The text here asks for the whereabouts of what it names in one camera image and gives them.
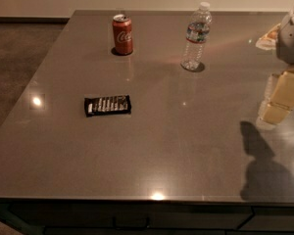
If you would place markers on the chip bag at table edge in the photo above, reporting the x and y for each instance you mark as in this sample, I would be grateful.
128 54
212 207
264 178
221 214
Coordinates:
268 41

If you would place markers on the red coca-cola can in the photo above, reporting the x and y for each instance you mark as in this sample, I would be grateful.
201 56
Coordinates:
122 30

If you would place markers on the black rxbar chocolate bar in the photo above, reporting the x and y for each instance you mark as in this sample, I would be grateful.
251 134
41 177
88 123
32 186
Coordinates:
107 105

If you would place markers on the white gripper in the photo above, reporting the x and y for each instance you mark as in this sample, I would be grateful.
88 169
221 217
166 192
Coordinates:
292 39

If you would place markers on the clear plastic water bottle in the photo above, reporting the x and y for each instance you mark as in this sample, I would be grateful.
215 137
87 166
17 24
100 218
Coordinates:
197 34

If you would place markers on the dark cabinet drawer front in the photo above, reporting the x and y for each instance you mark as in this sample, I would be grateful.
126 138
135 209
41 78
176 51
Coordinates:
149 218

